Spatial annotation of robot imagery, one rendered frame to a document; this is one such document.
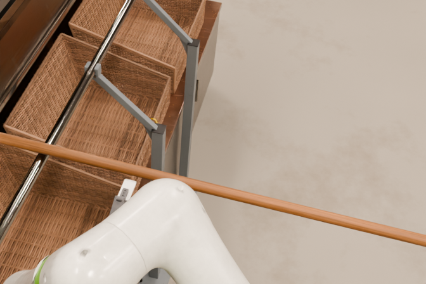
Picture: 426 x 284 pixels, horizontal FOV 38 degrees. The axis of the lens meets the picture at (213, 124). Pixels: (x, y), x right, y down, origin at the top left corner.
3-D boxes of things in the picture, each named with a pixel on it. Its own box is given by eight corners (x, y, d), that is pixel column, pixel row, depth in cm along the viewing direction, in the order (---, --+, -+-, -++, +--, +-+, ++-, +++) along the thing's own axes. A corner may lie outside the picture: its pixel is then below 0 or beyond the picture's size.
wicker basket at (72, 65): (11, 175, 238) (-1, 125, 218) (64, 80, 277) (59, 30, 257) (134, 203, 234) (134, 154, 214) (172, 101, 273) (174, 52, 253)
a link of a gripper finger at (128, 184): (115, 201, 151) (115, 200, 151) (125, 180, 156) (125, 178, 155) (127, 205, 151) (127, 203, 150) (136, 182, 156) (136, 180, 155)
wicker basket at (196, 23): (70, 73, 280) (64, 23, 260) (112, 2, 319) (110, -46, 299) (175, 96, 275) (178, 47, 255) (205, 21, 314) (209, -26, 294)
